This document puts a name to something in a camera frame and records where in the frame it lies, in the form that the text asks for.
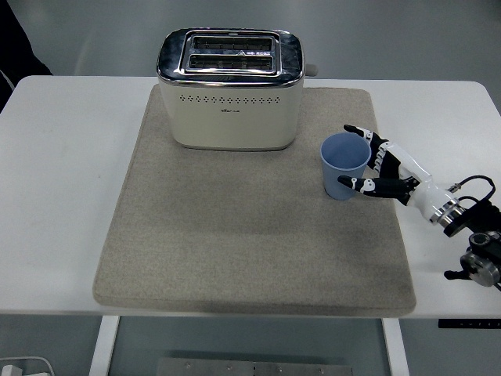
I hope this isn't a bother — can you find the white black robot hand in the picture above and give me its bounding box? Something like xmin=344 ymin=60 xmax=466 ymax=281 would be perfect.
xmin=337 ymin=124 xmax=456 ymax=219

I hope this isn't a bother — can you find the blue plastic cup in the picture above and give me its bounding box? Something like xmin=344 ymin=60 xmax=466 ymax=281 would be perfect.
xmin=319 ymin=132 xmax=372 ymax=202

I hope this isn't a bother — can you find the black table control panel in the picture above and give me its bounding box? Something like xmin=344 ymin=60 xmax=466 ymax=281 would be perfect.
xmin=438 ymin=319 xmax=501 ymax=329

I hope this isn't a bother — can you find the white table leg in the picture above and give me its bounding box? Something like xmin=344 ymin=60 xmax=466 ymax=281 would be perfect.
xmin=381 ymin=317 xmax=410 ymax=376
xmin=88 ymin=315 xmax=121 ymax=376

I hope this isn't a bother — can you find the beige felt mat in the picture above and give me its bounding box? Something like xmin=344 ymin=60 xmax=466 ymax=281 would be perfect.
xmin=92 ymin=84 xmax=418 ymax=316

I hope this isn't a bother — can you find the cream chrome toaster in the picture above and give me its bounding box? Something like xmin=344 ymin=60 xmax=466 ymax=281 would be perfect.
xmin=157 ymin=27 xmax=320 ymax=152

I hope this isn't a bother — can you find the grey metal plate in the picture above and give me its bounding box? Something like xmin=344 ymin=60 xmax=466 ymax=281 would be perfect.
xmin=156 ymin=356 xmax=353 ymax=376

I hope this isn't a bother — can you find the person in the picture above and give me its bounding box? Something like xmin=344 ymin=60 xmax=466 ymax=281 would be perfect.
xmin=0 ymin=0 xmax=54 ymax=114

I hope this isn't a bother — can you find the white cable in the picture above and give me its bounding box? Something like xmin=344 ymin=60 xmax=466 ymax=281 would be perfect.
xmin=0 ymin=355 xmax=56 ymax=376

